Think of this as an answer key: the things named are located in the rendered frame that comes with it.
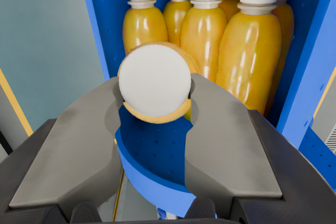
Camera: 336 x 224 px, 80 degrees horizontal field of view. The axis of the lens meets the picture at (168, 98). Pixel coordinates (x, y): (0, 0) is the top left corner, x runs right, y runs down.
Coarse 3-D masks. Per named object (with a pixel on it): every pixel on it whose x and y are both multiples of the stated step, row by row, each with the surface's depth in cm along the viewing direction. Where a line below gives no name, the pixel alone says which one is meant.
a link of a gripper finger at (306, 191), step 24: (264, 120) 8; (264, 144) 7; (288, 144) 7; (288, 168) 6; (312, 168) 6; (288, 192) 5; (312, 192) 5; (240, 216) 5; (264, 216) 5; (288, 216) 5; (312, 216) 5
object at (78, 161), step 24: (96, 96) 10; (120, 96) 12; (72, 120) 8; (96, 120) 8; (48, 144) 7; (72, 144) 7; (96, 144) 7; (48, 168) 6; (72, 168) 6; (96, 168) 6; (24, 192) 6; (48, 192) 6; (72, 192) 6; (96, 192) 7
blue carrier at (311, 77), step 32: (96, 0) 25; (160, 0) 35; (288, 0) 29; (320, 0) 13; (96, 32) 25; (320, 32) 13; (288, 64) 31; (320, 64) 15; (288, 96) 17; (320, 96) 20; (128, 128) 39; (160, 128) 39; (288, 128) 18; (128, 160) 27; (160, 160) 33; (160, 192) 25
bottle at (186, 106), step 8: (160, 40) 16; (136, 48) 15; (176, 48) 15; (184, 56) 14; (120, 64) 15; (192, 64) 15; (192, 72) 14; (184, 104) 14; (136, 112) 15; (176, 112) 14; (184, 112) 16; (144, 120) 16; (152, 120) 15; (160, 120) 15; (168, 120) 15
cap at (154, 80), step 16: (144, 48) 11; (160, 48) 11; (128, 64) 11; (144, 64) 11; (160, 64) 11; (176, 64) 11; (128, 80) 11; (144, 80) 11; (160, 80) 11; (176, 80) 11; (128, 96) 11; (144, 96) 11; (160, 96) 11; (176, 96) 11; (144, 112) 11; (160, 112) 11
